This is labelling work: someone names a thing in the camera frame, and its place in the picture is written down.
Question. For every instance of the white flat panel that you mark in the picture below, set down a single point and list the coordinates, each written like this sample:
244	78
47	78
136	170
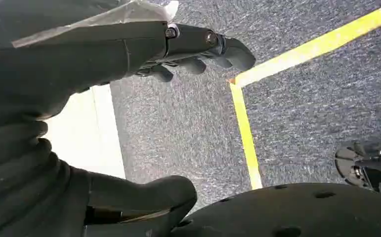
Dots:
88	134

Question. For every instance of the translucent pale plastic sheet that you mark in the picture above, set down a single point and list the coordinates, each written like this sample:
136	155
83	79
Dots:
128	14

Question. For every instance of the long yellow floor tape strip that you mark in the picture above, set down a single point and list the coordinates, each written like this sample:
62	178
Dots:
318	44

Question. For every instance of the short yellow floor tape strip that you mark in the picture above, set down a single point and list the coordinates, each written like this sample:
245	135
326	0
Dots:
246	137

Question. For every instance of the ribbed grey left arm sleeve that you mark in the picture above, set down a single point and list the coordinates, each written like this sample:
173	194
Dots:
16	183

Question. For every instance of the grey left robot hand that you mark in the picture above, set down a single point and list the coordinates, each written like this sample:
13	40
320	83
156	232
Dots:
79	62

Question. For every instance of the black robot leg shell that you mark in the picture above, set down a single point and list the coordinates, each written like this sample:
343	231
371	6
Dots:
295	212

